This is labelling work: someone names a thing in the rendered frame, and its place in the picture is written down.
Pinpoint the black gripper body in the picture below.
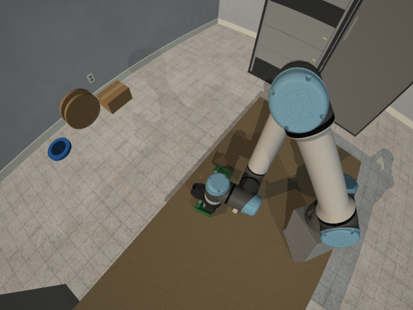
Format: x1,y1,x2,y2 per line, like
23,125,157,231
190,183,222,213

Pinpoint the green rack of three bins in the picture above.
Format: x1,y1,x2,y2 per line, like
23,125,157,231
194,165,232,217

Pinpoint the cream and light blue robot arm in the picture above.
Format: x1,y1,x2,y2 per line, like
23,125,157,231
205,60,361,247

